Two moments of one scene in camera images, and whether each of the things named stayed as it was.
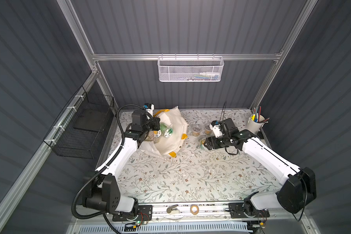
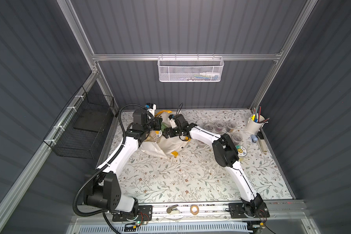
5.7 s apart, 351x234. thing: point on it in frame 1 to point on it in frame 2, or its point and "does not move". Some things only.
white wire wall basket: (190, 69) does not move
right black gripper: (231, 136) to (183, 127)
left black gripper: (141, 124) does not move
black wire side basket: (77, 132) does not move
